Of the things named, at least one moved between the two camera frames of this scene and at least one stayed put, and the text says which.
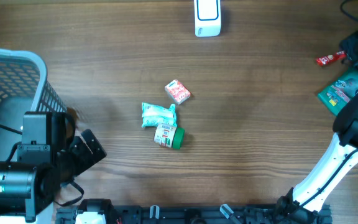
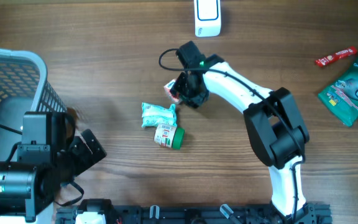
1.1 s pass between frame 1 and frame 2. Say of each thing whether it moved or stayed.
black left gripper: stayed
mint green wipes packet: stayed
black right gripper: moved
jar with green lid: stayed
